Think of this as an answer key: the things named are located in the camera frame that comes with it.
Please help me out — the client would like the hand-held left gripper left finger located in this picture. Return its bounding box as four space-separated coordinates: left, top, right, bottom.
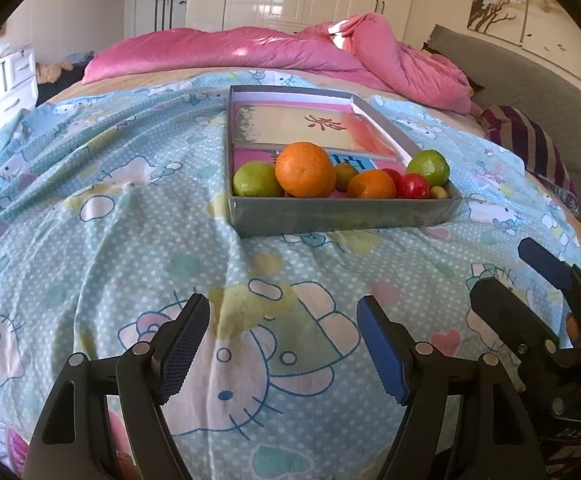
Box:
20 293 212 480

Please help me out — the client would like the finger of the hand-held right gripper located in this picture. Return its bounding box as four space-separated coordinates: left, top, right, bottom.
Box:
469 276 562 367
517 236 581 347

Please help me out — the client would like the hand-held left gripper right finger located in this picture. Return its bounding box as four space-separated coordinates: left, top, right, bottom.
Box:
357 295 541 480

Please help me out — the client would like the grey cardboard tray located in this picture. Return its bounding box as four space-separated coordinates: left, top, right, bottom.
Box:
225 85 464 238

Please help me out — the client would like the small brownish green citrus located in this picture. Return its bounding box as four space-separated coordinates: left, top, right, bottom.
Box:
333 162 360 192

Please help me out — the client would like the large orange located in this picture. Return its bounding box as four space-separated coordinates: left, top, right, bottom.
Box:
275 142 337 199

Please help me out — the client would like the purple striped pillow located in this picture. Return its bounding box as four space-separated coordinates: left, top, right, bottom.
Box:
481 105 580 211

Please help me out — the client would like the blue cartoon cat bed sheet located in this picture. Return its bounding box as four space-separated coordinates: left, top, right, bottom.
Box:
0 67 581 480

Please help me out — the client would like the grey padded headboard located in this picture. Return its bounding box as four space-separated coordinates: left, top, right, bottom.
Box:
423 24 581 271

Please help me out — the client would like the large green citrus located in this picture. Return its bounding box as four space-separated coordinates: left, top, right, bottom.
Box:
233 161 285 198

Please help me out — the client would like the pink patterned cloth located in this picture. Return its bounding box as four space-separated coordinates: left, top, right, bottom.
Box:
0 402 138 480

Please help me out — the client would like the pink book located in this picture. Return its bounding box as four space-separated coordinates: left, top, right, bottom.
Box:
233 147 407 194

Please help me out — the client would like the cream and orange book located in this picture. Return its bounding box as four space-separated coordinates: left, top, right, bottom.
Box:
235 102 402 162

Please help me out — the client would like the brown plush toy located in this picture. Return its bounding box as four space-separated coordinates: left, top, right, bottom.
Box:
37 59 87 87

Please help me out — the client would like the pink quilt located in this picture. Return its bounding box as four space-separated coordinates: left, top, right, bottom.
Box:
81 12 474 113

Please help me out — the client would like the white drawer cabinet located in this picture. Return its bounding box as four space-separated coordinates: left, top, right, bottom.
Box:
0 44 40 133

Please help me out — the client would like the floral tree wall painting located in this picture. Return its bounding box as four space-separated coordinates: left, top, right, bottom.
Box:
465 0 581 83

